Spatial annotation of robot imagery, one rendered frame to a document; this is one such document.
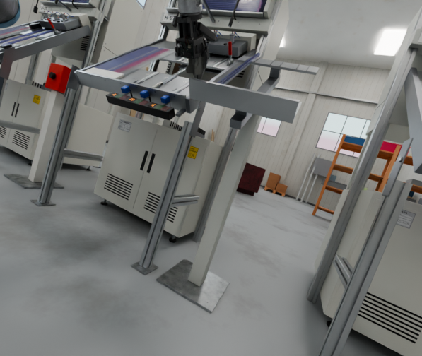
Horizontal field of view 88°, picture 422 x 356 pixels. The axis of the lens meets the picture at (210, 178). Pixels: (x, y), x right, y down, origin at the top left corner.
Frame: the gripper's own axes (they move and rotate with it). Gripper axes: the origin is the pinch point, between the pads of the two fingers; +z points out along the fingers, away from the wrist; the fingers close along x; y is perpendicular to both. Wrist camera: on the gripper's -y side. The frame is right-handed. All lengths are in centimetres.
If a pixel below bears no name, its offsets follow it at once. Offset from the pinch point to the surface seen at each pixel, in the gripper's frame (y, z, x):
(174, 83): -5.1, 7.3, -16.8
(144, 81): -1.2, 7.3, -31.1
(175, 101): 7.2, 8.4, -7.4
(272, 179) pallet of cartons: -581, 608, -56
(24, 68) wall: -130, 101, -473
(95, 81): 7, 8, -56
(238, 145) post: 7.3, 21.0, 21.3
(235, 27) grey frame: -69, -3, -17
